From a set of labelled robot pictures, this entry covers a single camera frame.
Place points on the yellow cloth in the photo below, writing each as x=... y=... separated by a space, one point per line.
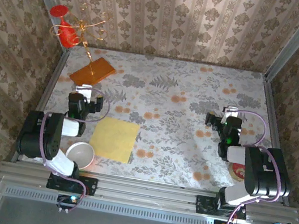
x=113 y=140

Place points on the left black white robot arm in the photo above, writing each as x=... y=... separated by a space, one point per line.
x=48 y=135

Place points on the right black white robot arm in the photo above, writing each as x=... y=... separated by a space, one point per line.
x=265 y=177

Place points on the white bowl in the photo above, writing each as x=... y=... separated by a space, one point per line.
x=80 y=153

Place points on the red plastic wine glass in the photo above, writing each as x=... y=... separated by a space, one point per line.
x=67 y=36

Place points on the floral table cloth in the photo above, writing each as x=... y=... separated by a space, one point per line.
x=157 y=165

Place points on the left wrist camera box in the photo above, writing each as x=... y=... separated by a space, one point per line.
x=84 y=92

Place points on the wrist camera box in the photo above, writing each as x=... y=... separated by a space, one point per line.
x=84 y=92
x=230 y=111

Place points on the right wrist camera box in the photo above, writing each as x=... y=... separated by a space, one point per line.
x=230 y=111

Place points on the aluminium table side rail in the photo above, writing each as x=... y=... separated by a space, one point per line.
x=273 y=124
x=51 y=84

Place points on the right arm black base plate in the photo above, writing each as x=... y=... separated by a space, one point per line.
x=203 y=204

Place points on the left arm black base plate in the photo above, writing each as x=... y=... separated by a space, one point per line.
x=88 y=186

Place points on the long aluminium frame rail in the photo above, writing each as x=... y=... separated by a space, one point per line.
x=147 y=195

